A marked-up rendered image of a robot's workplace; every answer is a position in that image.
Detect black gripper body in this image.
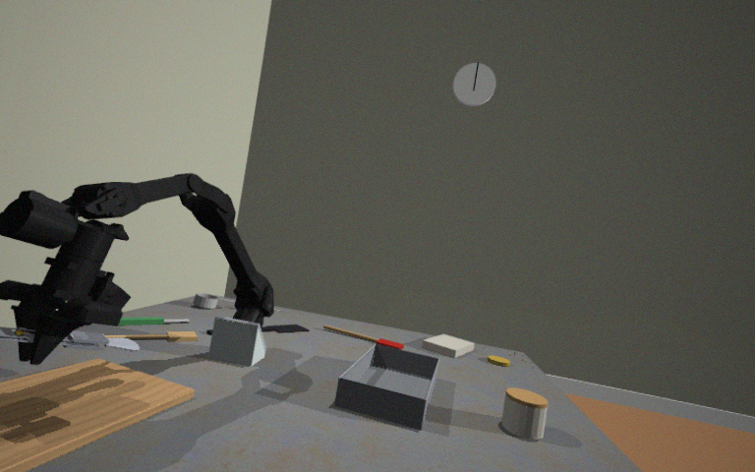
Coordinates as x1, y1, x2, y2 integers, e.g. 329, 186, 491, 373
0, 252, 123, 326

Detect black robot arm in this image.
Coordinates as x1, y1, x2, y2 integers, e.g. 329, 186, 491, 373
0, 173, 274, 328

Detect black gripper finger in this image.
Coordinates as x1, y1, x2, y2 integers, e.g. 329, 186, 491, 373
30, 313, 90, 365
11, 305, 54, 362

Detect wooden board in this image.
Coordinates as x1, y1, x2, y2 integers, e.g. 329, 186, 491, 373
0, 359, 194, 472

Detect dark grey rectangular tin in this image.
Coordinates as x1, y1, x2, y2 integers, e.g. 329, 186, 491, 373
334, 344, 439, 430

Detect grey cylindrical container with tan lid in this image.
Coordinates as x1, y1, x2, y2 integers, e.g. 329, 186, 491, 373
502, 388, 549, 440

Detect black spatula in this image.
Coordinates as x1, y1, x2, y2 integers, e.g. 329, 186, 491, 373
206, 324, 309, 335

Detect yellow flat disc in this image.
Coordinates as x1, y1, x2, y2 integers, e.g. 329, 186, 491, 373
488, 356, 510, 367

